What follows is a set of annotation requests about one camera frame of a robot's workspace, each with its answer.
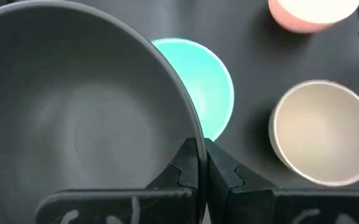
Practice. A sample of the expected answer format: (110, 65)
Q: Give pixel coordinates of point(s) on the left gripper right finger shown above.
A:
(260, 208)

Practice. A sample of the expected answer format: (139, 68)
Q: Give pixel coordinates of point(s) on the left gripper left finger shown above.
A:
(120, 208)

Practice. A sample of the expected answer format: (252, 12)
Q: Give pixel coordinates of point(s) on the beige ribbed labelled bowl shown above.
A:
(322, 130)

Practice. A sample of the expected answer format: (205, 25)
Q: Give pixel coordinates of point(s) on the dark grey bowl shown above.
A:
(73, 93)

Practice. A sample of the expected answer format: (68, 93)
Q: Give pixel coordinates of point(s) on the teal green bowl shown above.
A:
(204, 84)

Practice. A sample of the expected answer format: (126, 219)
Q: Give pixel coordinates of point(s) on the orange bowl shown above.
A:
(291, 21)

